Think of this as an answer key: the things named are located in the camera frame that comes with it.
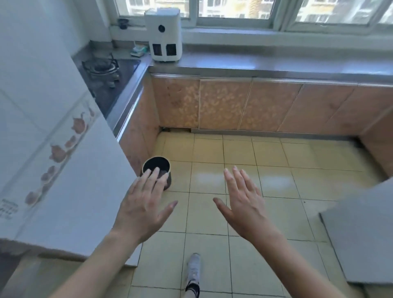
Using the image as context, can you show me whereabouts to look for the person's left hand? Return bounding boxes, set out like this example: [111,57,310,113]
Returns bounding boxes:
[112,167,179,246]

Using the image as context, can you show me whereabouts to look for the person's right hand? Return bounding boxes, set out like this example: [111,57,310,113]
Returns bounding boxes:
[212,165,285,243]

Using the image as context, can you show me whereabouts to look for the person's left forearm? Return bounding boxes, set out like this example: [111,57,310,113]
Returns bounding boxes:
[49,228,142,298]

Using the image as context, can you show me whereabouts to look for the person's right forearm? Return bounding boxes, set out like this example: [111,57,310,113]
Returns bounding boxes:
[259,234,348,298]

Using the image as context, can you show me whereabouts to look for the person's white sneaker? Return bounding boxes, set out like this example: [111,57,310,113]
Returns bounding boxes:
[185,253,202,284]

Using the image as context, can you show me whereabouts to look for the person's black sock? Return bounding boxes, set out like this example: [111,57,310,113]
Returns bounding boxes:
[185,281,200,298]

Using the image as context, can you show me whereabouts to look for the black round bin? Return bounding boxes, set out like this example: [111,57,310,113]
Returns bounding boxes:
[140,156,172,192]

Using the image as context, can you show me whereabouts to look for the pink cabinet with steel top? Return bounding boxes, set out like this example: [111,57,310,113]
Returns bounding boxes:
[72,40,393,182]

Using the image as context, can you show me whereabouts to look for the white countertop appliance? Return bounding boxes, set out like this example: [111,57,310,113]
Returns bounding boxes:
[144,7,183,63]

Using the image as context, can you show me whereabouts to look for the wide white framed window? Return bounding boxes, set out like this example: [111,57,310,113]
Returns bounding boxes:
[104,0,393,34]

